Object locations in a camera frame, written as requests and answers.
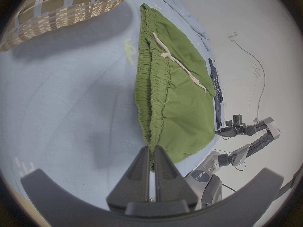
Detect green shorts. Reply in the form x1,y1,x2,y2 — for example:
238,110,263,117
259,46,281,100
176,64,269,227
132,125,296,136
134,3,216,174

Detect round woven basket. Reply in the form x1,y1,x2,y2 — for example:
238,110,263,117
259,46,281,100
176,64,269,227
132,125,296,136
0,0,138,52

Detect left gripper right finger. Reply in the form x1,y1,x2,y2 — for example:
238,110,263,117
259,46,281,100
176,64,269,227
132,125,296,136
154,145,198,206

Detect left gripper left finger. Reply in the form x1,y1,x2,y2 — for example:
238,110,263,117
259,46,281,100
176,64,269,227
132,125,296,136
107,148,152,207

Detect white cable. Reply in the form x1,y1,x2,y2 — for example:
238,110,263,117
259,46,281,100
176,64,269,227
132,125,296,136
228,32,265,123

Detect dark blue printed T-shirt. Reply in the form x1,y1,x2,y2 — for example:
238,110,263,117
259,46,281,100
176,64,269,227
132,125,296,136
208,58,224,130

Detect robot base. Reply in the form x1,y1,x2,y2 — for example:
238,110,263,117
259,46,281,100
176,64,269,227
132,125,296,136
184,150,223,210

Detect bed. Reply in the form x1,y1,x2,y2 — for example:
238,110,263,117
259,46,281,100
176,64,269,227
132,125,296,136
0,0,269,210

